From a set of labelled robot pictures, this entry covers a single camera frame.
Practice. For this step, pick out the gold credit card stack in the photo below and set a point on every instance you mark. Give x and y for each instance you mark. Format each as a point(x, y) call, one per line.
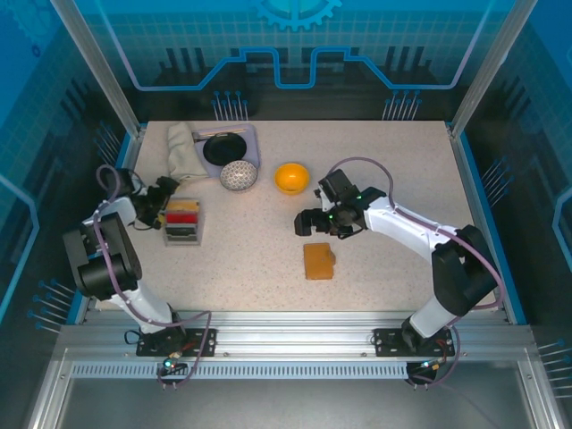
point(183, 205)

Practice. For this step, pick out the red credit card stack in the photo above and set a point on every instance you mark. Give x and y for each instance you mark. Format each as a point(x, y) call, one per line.
point(182, 218)

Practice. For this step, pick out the white book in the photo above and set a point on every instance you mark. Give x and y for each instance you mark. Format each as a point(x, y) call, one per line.
point(181, 232)

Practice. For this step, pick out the clear acrylic card box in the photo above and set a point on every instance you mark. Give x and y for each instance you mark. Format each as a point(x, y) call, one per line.
point(183, 241)

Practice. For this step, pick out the orange leather card holder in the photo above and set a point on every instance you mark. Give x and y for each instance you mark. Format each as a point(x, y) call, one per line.
point(318, 263)

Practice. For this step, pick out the yellow plastic bowl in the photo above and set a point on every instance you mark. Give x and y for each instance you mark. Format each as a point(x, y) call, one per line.
point(291, 179)

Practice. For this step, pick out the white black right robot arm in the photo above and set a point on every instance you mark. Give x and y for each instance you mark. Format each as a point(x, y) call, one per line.
point(460, 277)

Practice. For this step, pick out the beige folded cloth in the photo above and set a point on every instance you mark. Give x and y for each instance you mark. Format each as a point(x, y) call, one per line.
point(183, 152)

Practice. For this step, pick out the black round pan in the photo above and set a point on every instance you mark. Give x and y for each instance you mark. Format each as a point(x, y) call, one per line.
point(225, 147)

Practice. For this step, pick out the lavender plastic tray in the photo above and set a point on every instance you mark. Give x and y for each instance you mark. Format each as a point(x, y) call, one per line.
point(254, 134)

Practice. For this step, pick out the wooden chopstick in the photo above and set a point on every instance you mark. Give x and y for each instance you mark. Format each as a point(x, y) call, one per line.
point(223, 130)

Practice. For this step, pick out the blue aluminium table side rail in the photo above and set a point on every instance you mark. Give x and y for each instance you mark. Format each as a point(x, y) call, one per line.
point(469, 179)
point(132, 152)

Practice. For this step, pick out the aluminium front rail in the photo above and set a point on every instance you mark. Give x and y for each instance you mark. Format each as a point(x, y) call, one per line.
point(290, 335)

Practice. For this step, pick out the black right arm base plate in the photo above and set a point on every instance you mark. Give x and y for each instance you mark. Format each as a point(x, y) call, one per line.
point(386, 342)

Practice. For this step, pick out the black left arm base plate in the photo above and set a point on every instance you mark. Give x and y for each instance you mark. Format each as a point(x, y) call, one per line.
point(203, 342)

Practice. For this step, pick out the aluminium frame post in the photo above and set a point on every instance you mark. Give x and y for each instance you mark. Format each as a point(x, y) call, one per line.
point(100, 67)
point(490, 67)

